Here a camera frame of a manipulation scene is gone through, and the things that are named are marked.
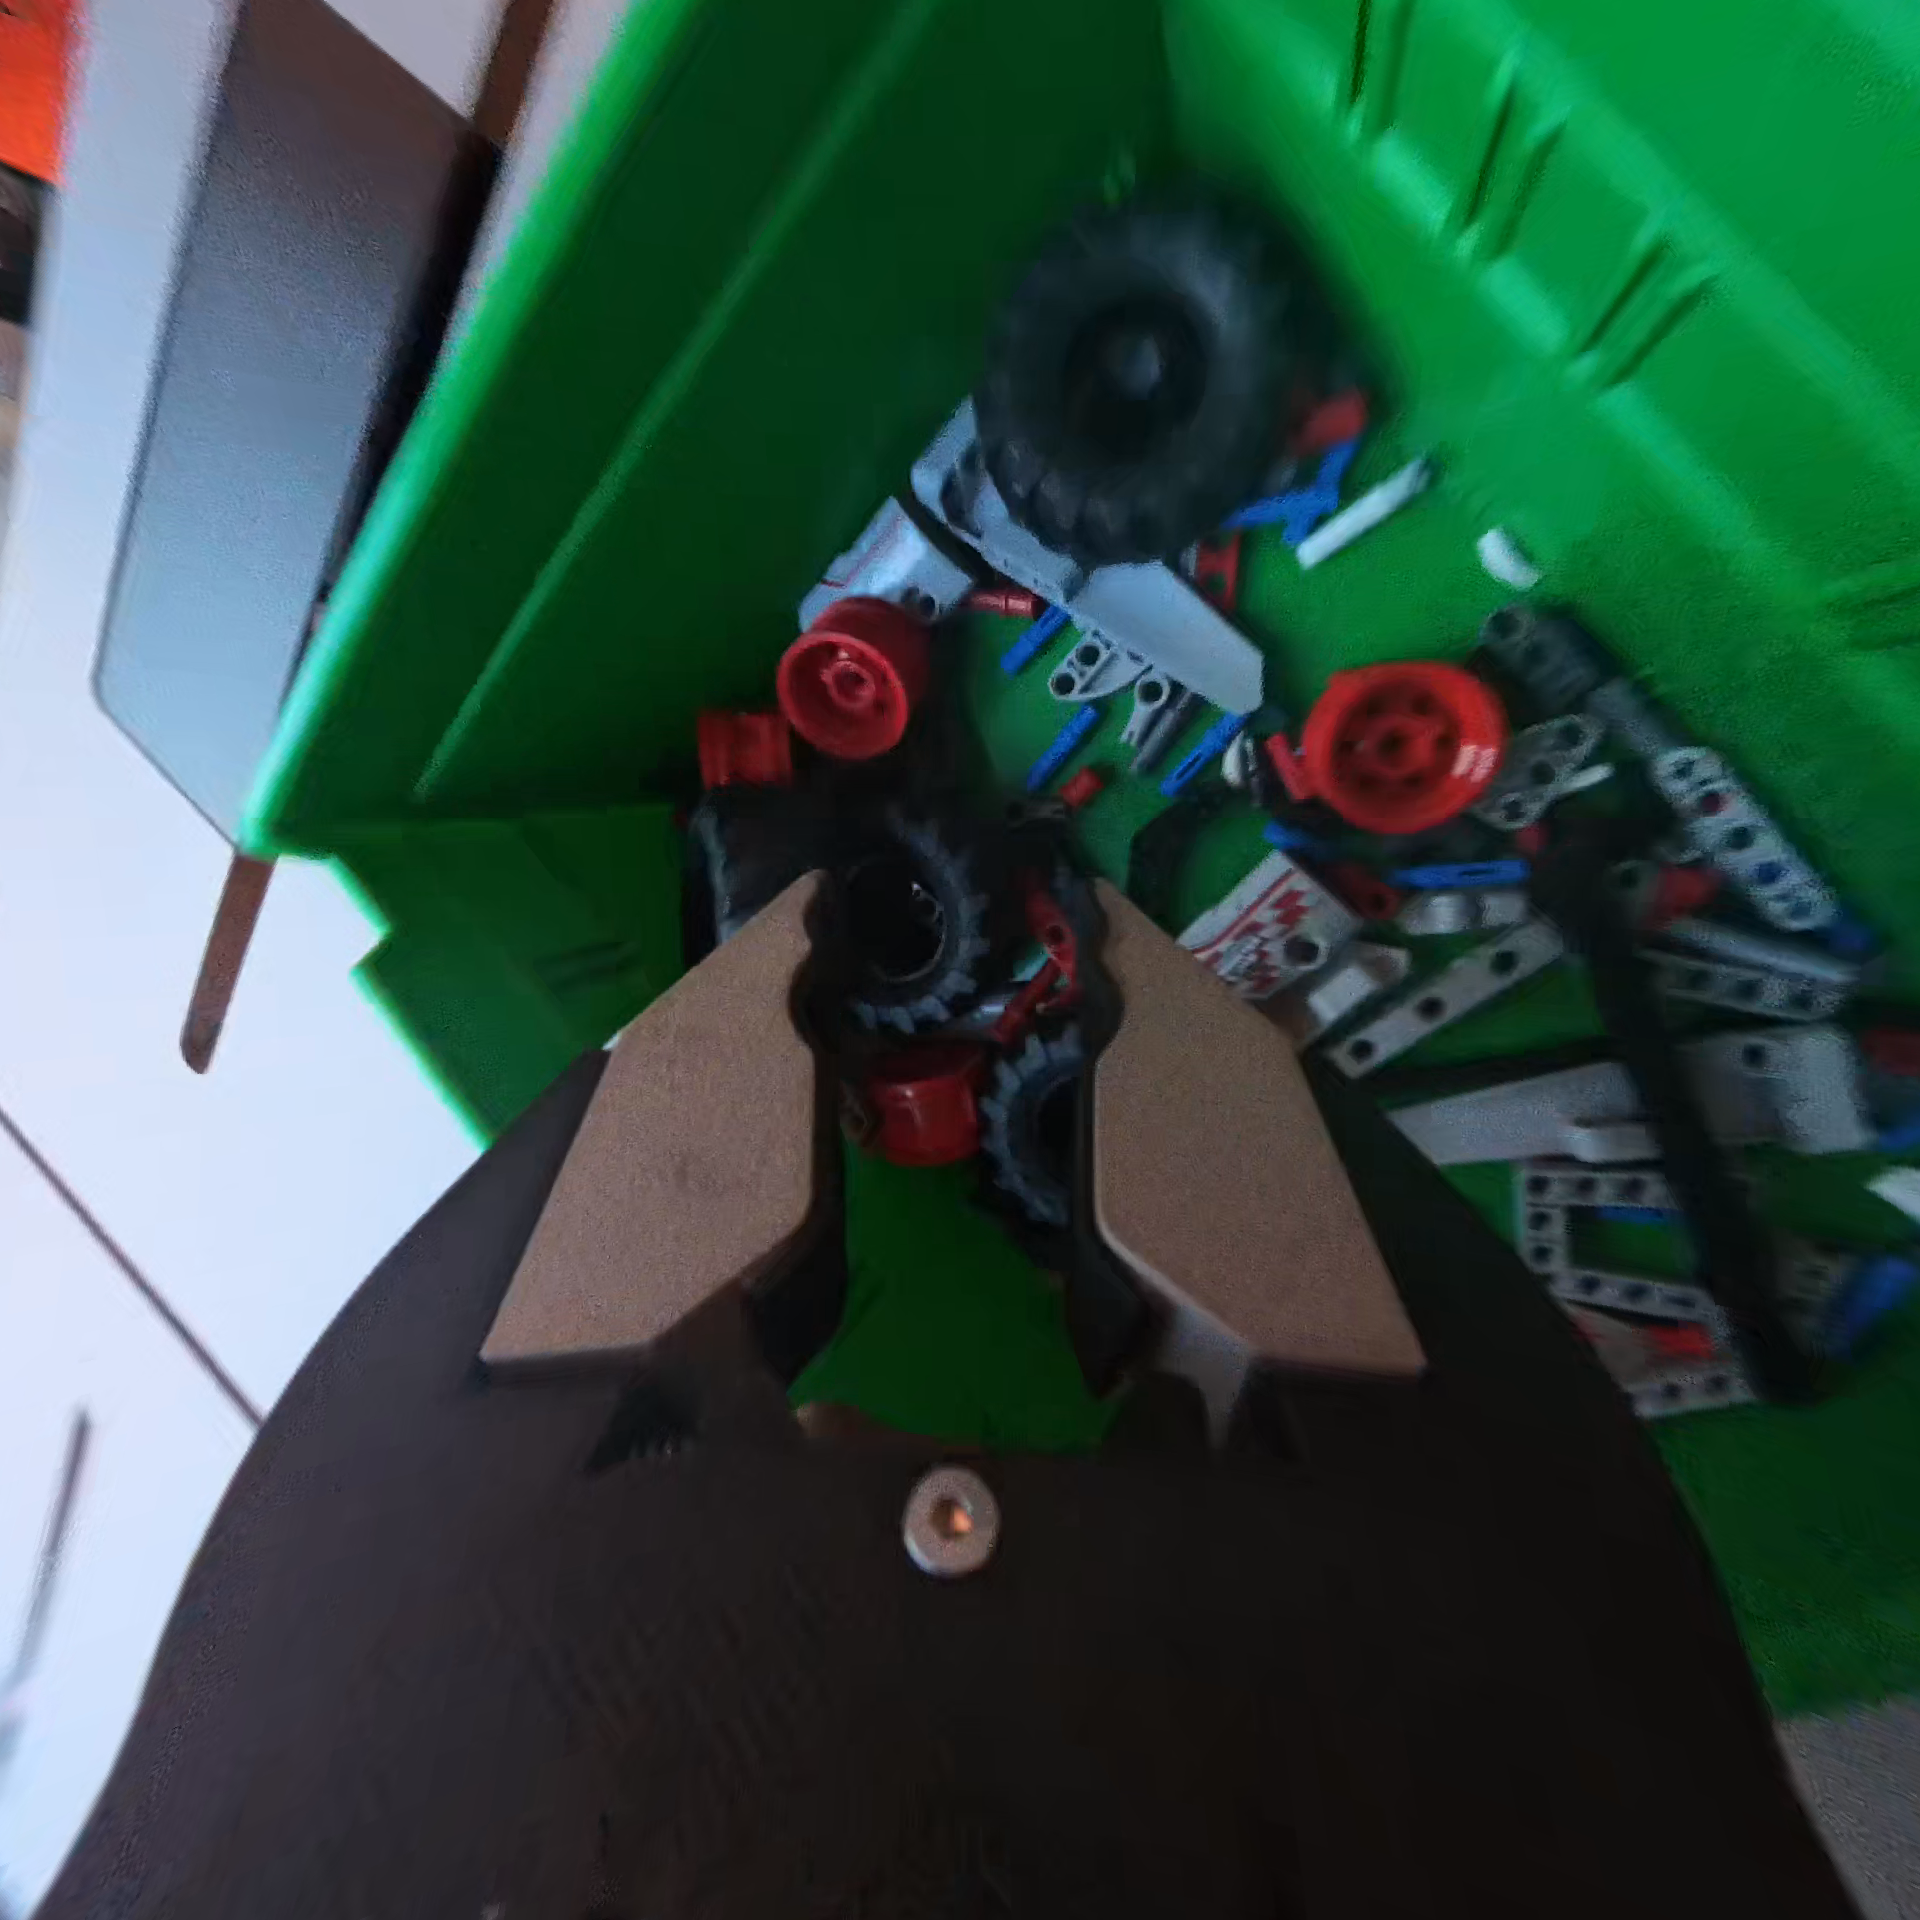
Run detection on pile of lego pieces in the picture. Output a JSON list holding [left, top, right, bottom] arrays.
[[690, 194, 1920, 1419]]

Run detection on green plastic bin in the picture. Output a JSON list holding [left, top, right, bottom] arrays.
[[241, 0, 1920, 1720]]

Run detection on large black lego tire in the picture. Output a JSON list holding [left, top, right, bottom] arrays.
[[977, 202, 1321, 565]]

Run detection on small black lego tire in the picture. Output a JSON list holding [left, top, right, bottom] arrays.
[[979, 1027, 1089, 1225], [810, 816, 993, 1039]]

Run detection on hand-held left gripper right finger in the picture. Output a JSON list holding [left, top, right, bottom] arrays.
[[1066, 879, 1427, 1450]]

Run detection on grey lego panel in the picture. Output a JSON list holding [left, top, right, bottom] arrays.
[[1071, 560, 1266, 713]]

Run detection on red lego wheel hub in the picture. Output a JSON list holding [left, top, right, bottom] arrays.
[[855, 1043, 989, 1168], [774, 595, 932, 760], [1297, 661, 1508, 837]]

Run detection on brown wooden strip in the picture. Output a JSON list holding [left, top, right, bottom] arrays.
[[180, 856, 279, 1074]]

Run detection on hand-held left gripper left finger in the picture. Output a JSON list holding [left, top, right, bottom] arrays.
[[479, 871, 851, 1403]]

